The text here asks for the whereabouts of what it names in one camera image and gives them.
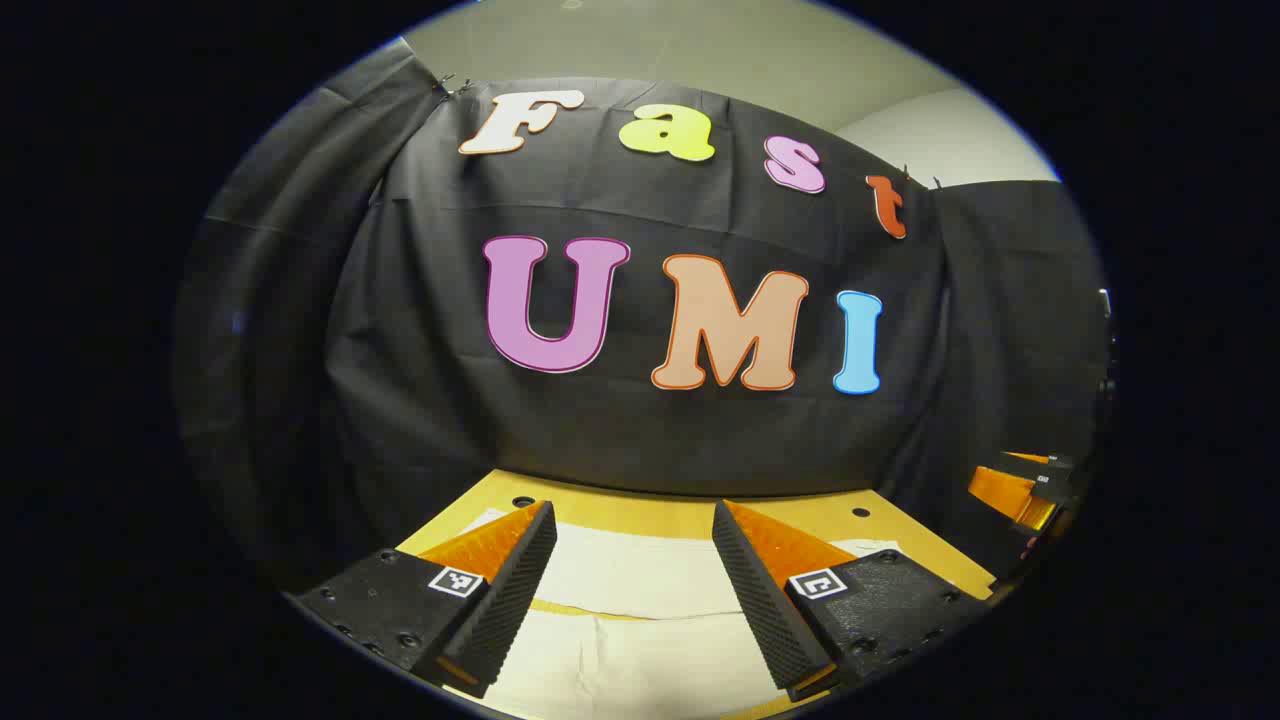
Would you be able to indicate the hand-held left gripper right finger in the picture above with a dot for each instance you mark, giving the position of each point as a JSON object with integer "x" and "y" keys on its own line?
{"x": 765, "y": 610}

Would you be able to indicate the white jeans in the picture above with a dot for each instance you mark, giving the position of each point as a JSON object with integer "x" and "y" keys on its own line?
{"x": 640, "y": 590}

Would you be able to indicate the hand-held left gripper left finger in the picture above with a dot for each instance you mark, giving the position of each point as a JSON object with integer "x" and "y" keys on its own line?
{"x": 510, "y": 610}

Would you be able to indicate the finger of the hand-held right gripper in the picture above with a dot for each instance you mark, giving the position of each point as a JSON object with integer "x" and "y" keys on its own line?
{"x": 1005, "y": 492}
{"x": 1055, "y": 462}

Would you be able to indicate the black backdrop cloth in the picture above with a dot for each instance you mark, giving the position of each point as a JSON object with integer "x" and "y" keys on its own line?
{"x": 640, "y": 430}

